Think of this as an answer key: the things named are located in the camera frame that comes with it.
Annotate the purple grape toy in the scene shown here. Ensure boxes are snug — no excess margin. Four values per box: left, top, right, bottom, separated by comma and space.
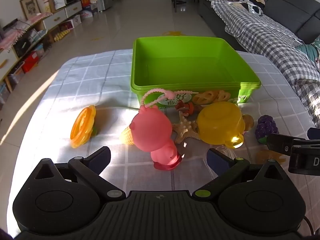
255, 115, 279, 145

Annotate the orange slice toy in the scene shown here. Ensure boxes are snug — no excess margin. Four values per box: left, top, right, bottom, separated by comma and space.
70, 105, 96, 148

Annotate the yellow plastic bowl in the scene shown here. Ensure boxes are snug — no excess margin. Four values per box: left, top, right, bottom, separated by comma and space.
197, 102, 245, 148

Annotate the ice cream cone toy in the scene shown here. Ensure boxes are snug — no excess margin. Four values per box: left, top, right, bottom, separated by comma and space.
120, 126, 135, 145

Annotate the beige starfish toy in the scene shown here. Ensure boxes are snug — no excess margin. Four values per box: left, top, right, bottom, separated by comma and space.
172, 111, 200, 144

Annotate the red lobster toy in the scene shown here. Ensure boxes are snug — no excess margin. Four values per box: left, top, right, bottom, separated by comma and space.
175, 100, 203, 117

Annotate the pink pig toy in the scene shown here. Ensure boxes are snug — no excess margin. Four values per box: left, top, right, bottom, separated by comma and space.
129, 88, 193, 171

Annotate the grey checked tablecloth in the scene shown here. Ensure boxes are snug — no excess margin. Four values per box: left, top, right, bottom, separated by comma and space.
7, 49, 319, 237

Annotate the checked sofa blanket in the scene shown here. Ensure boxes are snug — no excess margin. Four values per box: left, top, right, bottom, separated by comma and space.
201, 0, 319, 127

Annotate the green plastic storage box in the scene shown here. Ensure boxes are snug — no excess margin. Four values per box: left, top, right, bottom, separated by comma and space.
130, 36, 261, 108

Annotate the red storage box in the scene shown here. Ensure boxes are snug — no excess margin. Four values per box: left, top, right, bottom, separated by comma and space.
22, 51, 39, 73

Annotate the white wooden sideboard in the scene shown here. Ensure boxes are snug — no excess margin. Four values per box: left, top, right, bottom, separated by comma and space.
1, 1, 82, 93

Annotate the dark grey sofa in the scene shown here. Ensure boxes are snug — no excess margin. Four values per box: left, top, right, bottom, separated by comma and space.
198, 0, 319, 51

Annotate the framed cartoon picture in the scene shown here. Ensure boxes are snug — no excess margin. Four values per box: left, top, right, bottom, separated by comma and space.
20, 0, 41, 20

